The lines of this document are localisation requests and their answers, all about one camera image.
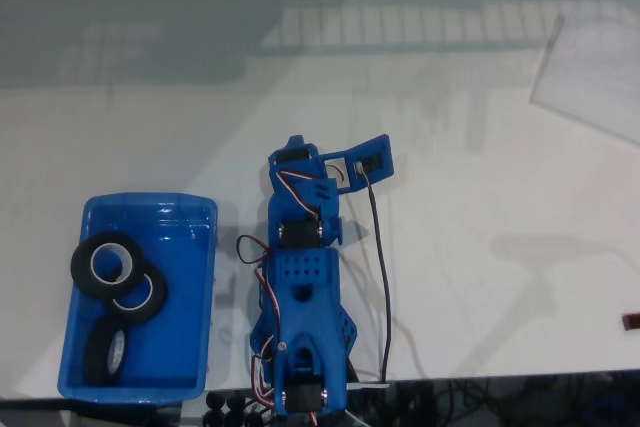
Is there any black tape roll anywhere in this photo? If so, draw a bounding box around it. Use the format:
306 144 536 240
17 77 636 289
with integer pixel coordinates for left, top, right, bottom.
69 231 147 301
102 270 169 324
82 316 129 387

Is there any blue plastic bin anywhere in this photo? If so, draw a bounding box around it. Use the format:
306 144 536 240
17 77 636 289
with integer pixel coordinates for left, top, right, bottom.
58 191 220 404

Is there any black clamp knob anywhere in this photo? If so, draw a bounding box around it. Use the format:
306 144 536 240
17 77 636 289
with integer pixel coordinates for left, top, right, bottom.
224 394 247 427
204 393 224 427

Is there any clear plastic panel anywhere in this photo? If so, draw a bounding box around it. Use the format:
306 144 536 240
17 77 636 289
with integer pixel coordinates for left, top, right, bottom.
529 14 640 146

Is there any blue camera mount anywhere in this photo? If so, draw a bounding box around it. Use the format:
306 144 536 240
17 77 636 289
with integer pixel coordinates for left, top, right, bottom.
319 134 396 193

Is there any black camera cable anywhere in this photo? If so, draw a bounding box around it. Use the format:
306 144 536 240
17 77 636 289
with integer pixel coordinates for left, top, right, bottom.
366 179 394 391

